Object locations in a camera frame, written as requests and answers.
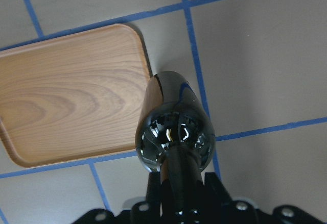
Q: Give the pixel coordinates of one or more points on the wooden tray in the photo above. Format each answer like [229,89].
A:
[72,97]

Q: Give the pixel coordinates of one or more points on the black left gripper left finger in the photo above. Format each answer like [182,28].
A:
[153,193]

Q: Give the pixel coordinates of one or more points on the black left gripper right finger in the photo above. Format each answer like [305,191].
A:
[217,193]

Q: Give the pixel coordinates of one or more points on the brown paper table cover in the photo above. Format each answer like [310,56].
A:
[259,67]

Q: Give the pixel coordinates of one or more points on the dark glass wine bottle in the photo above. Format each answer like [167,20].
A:
[175,138]

